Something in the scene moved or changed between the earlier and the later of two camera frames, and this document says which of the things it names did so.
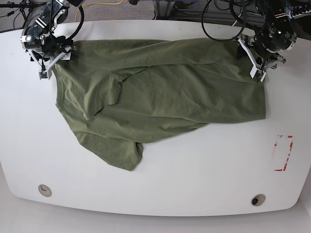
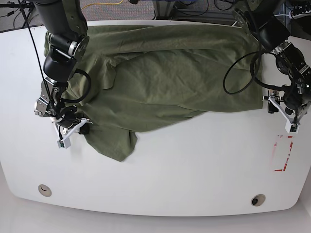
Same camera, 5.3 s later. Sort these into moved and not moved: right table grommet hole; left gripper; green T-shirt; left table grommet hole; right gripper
Moved: right gripper; left gripper; green T-shirt
Not moved: right table grommet hole; left table grommet hole
